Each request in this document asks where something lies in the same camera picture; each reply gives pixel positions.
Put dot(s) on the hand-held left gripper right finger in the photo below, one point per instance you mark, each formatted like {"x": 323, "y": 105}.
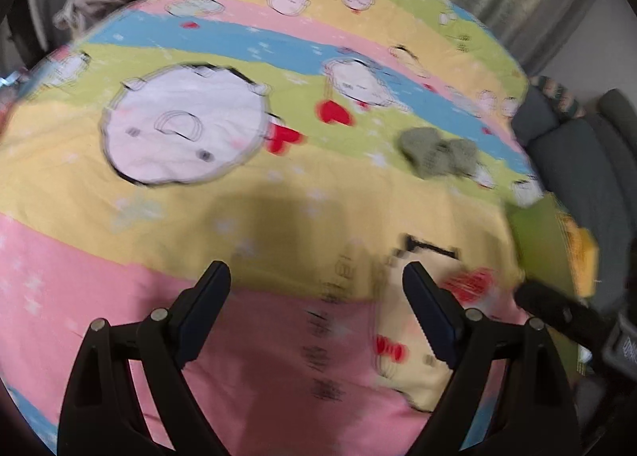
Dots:
{"x": 428, "y": 306}

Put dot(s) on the dark grey sofa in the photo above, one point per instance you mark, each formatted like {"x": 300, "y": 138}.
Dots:
{"x": 577, "y": 162}

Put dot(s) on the cartoon printed striped blanket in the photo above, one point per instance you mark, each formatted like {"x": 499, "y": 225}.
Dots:
{"x": 99, "y": 197}

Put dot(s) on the green box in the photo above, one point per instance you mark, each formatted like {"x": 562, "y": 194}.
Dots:
{"x": 540, "y": 242}

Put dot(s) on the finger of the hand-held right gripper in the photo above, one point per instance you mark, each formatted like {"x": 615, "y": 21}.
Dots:
{"x": 557, "y": 306}

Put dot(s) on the striped green cushion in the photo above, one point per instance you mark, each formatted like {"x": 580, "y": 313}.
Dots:
{"x": 565, "y": 97}

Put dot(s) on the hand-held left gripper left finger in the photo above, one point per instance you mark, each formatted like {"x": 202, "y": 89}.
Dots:
{"x": 206, "y": 306}

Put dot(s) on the grey-green knitted cloth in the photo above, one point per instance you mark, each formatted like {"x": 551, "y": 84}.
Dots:
{"x": 428, "y": 150}

